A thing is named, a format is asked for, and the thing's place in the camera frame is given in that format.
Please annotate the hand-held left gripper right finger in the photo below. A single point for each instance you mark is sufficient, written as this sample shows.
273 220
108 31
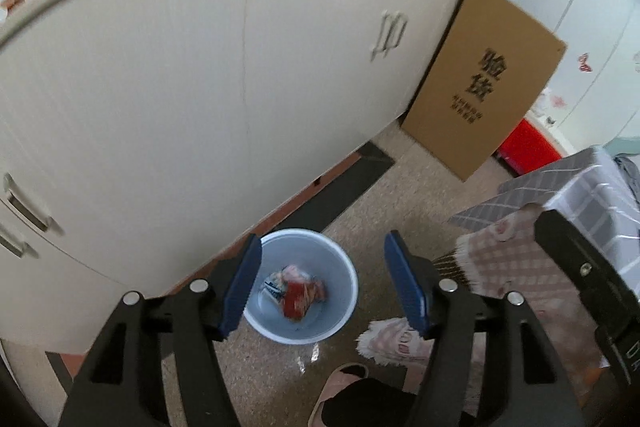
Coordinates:
407 287

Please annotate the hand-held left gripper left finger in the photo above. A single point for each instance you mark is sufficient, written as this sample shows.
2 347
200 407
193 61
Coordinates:
240 287

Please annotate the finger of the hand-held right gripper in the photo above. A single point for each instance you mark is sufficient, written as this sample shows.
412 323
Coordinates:
575 257

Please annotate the small blue white packet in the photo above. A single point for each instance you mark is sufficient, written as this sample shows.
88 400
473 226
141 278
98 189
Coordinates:
274 286

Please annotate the white red-print plastic bag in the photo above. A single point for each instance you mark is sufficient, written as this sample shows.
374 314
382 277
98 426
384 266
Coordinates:
294 272

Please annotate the red snack packet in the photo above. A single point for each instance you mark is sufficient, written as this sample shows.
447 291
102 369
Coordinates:
300 299

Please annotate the blue plastic bin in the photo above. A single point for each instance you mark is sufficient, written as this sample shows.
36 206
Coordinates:
325 267

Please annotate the pink fluffy slipper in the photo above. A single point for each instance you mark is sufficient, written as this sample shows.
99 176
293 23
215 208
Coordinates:
390 337

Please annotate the grey checked tablecloth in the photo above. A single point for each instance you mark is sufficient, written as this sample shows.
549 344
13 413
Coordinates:
575 187

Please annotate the pink checked fringed cloth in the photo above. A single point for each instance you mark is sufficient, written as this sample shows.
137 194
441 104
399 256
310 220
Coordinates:
505 252

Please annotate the red plastic box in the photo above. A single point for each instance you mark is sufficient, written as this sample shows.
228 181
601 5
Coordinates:
530 147

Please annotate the beige slipper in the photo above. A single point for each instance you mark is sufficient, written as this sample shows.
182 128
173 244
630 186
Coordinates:
335 382

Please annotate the person's black sock foot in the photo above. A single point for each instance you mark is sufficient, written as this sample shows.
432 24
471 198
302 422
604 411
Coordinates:
370 404

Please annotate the pink butterfly sticker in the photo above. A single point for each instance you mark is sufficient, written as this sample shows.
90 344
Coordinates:
585 63

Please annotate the white low cabinet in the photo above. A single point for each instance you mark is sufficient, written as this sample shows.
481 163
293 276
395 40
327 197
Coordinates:
175 82

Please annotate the large cardboard box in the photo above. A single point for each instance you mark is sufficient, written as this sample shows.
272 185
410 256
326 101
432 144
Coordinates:
525 42

